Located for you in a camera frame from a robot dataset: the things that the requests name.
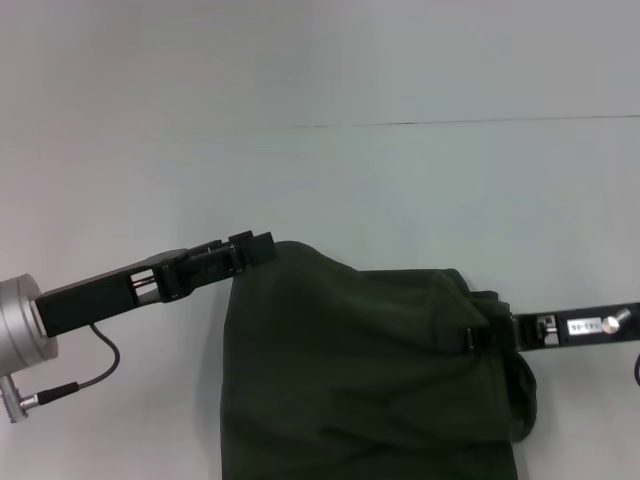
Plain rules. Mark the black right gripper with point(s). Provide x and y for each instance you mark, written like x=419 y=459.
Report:
x=575 y=327

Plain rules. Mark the dark green FREE t-shirt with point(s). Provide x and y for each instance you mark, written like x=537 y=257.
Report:
x=375 y=375

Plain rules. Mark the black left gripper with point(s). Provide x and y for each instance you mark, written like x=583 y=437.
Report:
x=100 y=295

